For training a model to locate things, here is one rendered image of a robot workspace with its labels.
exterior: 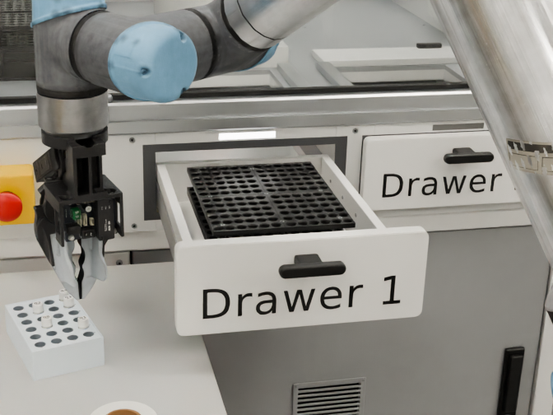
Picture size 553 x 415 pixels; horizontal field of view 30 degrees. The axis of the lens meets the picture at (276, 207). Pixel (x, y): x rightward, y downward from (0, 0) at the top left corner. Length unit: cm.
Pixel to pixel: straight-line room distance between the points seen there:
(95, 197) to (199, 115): 35
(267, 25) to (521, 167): 39
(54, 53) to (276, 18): 23
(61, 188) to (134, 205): 33
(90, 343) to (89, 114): 28
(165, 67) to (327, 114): 51
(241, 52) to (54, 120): 21
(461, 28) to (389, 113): 77
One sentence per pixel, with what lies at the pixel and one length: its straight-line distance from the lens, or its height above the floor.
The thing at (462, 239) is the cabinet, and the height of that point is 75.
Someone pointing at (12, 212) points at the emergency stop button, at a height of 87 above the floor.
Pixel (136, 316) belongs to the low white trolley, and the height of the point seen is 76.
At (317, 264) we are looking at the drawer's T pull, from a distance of 112.
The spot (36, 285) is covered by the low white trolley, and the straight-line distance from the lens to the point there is 143.
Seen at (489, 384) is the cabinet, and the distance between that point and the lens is 178.
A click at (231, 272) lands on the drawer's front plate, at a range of 114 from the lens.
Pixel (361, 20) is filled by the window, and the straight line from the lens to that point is 146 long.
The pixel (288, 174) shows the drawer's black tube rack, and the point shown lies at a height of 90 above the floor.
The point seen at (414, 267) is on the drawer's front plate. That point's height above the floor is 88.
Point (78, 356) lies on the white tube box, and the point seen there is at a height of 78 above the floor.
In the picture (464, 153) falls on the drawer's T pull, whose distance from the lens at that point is 150.
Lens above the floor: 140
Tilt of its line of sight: 22 degrees down
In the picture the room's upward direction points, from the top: 2 degrees clockwise
